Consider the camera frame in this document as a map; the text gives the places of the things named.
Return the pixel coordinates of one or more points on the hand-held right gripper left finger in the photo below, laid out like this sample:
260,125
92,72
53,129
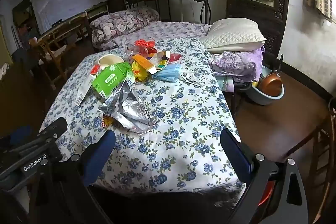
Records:
101,154

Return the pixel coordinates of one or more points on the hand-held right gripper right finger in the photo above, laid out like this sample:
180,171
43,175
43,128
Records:
236,157

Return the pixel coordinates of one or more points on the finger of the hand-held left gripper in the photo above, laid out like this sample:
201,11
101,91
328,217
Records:
53,128

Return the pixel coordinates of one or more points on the white carton box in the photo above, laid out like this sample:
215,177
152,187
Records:
82,92

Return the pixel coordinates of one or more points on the green tissue pack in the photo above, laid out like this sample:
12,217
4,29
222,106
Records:
111,79

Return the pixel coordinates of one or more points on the white paper cup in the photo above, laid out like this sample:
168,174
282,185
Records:
109,60

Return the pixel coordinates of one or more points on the yellow artificial flower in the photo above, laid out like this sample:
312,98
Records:
139,71

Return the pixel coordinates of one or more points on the orange and white box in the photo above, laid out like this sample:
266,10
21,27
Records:
143,62

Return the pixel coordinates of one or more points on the blue face mask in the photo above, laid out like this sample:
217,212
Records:
166,74

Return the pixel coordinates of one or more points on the clear plastic bag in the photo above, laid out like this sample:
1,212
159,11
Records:
134,52

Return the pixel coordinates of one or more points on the colourful snack wrapper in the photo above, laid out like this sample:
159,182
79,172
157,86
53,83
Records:
166,64

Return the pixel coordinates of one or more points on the red foil wrapper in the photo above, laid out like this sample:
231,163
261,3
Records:
176,56

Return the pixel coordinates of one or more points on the red frilly net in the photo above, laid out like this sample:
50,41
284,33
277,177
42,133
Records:
143,44

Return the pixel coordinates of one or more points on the silver foil bag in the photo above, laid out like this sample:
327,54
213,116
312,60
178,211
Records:
128,111

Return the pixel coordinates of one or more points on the light blue plastic basin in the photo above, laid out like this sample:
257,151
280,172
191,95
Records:
262,99

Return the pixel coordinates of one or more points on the pale folded cloth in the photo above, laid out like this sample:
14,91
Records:
225,85

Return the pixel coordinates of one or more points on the brown frying pan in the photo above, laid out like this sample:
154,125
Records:
270,85

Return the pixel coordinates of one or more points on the round-backed wooden chair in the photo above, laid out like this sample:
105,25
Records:
321,150

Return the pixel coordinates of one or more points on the purple floral blanket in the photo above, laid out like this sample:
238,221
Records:
236,64

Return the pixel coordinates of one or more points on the wooden armchair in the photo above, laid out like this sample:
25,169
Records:
60,35

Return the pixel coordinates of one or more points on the white quilted pillow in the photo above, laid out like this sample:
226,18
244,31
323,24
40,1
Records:
233,35

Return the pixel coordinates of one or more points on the rolled floral quilt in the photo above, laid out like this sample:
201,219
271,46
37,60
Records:
120,24

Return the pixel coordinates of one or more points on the purple floral bed sheet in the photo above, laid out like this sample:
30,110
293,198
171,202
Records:
178,29

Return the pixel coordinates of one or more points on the dark carved wooden screen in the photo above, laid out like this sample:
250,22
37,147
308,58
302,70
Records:
279,16

